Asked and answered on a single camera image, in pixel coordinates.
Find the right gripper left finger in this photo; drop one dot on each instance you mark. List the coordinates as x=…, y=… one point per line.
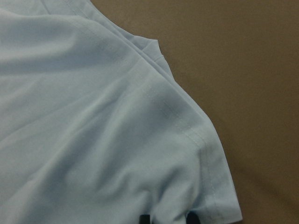
x=144, y=219

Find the light blue t-shirt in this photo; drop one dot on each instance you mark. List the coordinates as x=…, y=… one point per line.
x=95, y=130

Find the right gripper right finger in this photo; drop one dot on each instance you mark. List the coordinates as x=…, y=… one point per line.
x=192, y=218

